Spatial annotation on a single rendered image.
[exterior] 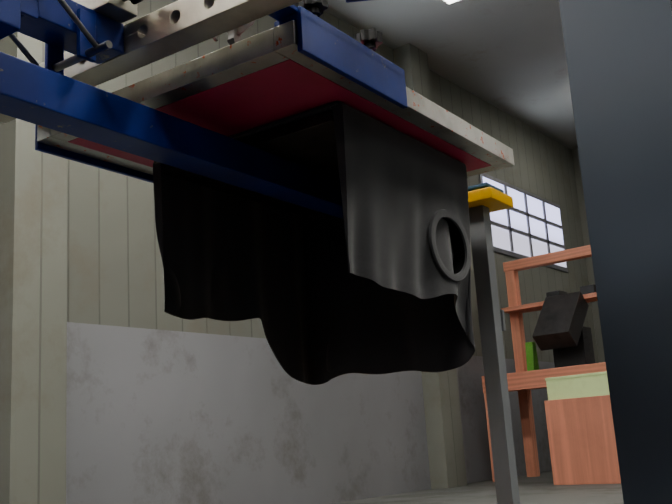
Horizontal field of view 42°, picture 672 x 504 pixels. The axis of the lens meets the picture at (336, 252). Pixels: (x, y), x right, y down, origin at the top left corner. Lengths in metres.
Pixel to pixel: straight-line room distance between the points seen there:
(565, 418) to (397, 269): 5.24
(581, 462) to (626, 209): 5.34
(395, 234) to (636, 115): 0.45
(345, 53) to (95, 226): 3.72
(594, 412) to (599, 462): 0.35
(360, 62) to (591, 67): 0.39
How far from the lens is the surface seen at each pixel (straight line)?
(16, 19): 1.22
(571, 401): 6.73
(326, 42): 1.34
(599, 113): 1.50
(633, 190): 1.45
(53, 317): 4.52
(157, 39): 1.36
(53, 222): 4.62
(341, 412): 6.34
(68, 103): 1.30
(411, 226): 1.62
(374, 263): 1.49
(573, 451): 6.74
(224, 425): 5.44
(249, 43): 1.35
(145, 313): 5.11
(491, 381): 2.07
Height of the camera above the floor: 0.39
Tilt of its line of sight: 12 degrees up
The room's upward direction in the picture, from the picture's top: 4 degrees counter-clockwise
